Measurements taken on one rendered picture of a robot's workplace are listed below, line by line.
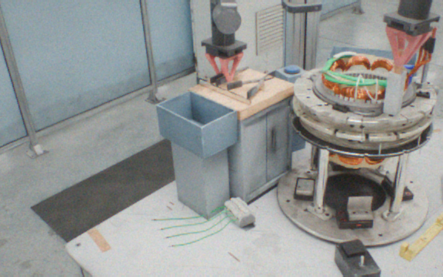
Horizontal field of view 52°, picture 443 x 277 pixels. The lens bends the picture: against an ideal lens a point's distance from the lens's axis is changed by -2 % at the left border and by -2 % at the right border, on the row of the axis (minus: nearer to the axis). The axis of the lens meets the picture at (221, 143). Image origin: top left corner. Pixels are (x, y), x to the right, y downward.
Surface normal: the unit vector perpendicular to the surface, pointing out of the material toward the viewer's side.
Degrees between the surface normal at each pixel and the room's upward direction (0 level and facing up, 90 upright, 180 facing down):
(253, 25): 90
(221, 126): 90
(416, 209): 0
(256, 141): 90
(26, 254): 0
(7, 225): 0
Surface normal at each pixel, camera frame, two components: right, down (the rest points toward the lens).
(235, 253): -0.05, -0.86
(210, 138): 0.69, 0.35
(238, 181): -0.73, 0.38
